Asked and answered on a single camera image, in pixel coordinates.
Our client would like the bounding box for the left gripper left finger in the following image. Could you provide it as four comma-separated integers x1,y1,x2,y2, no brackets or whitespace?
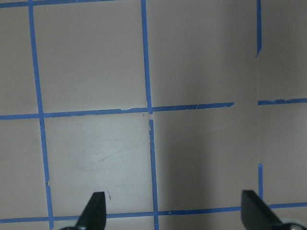
74,192,106,230

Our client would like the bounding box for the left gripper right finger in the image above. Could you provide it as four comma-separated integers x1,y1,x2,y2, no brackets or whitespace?
241,190,288,230

